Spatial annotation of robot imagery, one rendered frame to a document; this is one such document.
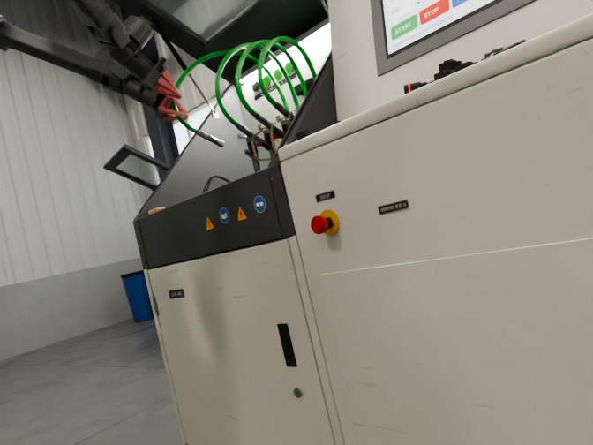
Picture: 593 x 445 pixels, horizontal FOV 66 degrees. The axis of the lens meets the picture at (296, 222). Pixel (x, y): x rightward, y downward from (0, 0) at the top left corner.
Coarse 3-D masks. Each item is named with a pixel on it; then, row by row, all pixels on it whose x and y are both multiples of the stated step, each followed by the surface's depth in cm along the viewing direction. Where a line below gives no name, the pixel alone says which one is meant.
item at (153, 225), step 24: (216, 192) 114; (240, 192) 108; (264, 192) 102; (144, 216) 141; (168, 216) 131; (192, 216) 123; (216, 216) 115; (264, 216) 103; (144, 240) 143; (168, 240) 133; (192, 240) 124; (216, 240) 117; (240, 240) 110; (264, 240) 104
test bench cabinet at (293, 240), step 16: (208, 256) 123; (144, 272) 146; (304, 272) 97; (304, 288) 98; (304, 304) 98; (160, 336) 144; (320, 352) 97; (320, 368) 98; (176, 400) 143; (176, 416) 144; (336, 416) 97; (336, 432) 97
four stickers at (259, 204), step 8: (256, 200) 104; (264, 200) 102; (224, 208) 113; (240, 208) 109; (256, 208) 105; (264, 208) 103; (208, 216) 118; (224, 216) 113; (240, 216) 109; (208, 224) 118
